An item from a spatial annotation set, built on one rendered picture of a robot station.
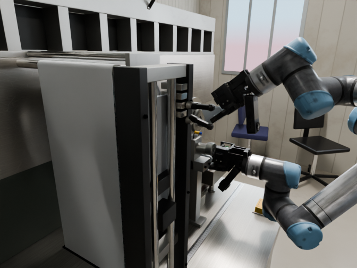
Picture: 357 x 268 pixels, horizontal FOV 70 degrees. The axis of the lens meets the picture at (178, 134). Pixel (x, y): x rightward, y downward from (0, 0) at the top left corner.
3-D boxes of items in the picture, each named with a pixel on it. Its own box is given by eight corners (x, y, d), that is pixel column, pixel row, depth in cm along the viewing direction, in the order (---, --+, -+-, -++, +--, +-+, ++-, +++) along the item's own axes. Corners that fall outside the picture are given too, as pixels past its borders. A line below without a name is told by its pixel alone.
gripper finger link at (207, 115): (194, 114, 82) (216, 98, 77) (204, 129, 82) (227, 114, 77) (189, 115, 80) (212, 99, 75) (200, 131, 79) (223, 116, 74)
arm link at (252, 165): (263, 174, 85) (256, 184, 79) (249, 170, 87) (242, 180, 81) (265, 153, 83) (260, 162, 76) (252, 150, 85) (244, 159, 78)
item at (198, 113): (201, 104, 80) (206, 118, 86) (195, 103, 81) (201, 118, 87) (191, 123, 77) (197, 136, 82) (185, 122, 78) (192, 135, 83)
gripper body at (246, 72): (218, 91, 81) (249, 68, 74) (233, 114, 80) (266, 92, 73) (208, 94, 74) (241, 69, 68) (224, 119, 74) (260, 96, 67)
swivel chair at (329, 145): (346, 183, 301) (366, 102, 270) (329, 202, 260) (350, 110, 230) (294, 166, 343) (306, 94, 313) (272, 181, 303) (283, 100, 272)
